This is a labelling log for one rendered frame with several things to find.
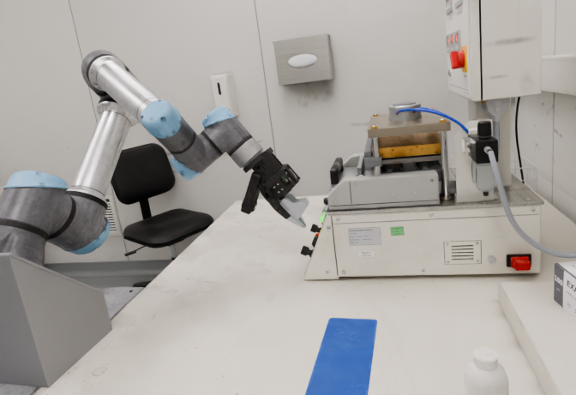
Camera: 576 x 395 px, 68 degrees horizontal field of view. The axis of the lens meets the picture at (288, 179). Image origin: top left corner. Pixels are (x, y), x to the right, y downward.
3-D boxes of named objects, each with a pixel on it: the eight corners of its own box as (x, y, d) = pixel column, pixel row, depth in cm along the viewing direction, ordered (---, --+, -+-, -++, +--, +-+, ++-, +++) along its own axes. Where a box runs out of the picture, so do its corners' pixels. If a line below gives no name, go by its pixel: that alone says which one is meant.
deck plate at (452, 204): (501, 166, 123) (501, 163, 123) (544, 204, 91) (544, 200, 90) (341, 178, 134) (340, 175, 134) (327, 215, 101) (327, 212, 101)
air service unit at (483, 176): (485, 182, 94) (483, 114, 91) (502, 201, 81) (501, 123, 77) (459, 183, 95) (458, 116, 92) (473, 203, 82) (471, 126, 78)
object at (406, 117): (461, 139, 120) (459, 92, 117) (486, 164, 91) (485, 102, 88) (373, 146, 126) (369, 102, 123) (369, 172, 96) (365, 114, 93)
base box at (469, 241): (501, 224, 127) (500, 167, 123) (546, 285, 92) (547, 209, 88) (321, 231, 140) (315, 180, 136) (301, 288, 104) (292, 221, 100)
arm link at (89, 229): (21, 238, 101) (98, 63, 126) (68, 259, 113) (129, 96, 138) (61, 238, 97) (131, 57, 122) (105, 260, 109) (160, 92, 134)
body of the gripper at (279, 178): (297, 188, 102) (263, 150, 102) (271, 209, 105) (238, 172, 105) (303, 180, 110) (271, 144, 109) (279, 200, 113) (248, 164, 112)
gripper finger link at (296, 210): (316, 220, 104) (291, 192, 104) (299, 234, 106) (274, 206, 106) (319, 216, 107) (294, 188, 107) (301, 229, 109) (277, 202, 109)
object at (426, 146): (437, 143, 119) (435, 109, 116) (448, 160, 98) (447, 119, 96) (374, 149, 123) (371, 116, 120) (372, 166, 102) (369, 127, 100)
